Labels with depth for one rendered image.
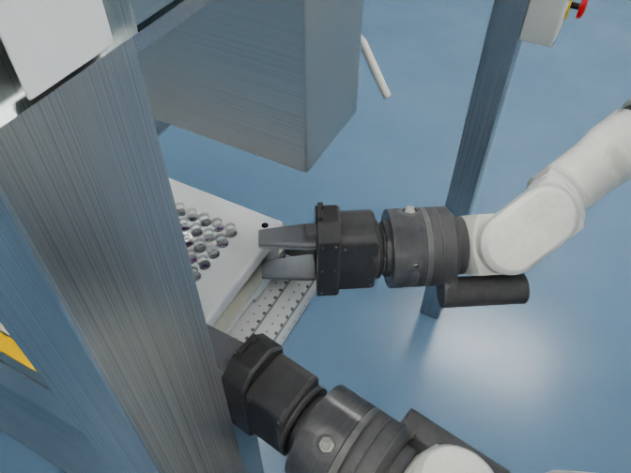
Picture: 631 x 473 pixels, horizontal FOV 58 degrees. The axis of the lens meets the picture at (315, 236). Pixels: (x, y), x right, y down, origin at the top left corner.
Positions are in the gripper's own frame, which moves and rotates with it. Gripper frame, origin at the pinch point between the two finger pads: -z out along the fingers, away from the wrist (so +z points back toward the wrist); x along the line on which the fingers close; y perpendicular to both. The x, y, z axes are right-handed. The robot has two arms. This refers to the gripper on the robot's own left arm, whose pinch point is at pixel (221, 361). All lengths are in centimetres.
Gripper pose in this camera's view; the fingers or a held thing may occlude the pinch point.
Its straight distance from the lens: 55.8
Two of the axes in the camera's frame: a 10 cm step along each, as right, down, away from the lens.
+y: 5.9, -6.0, 5.4
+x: -0.1, 6.6, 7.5
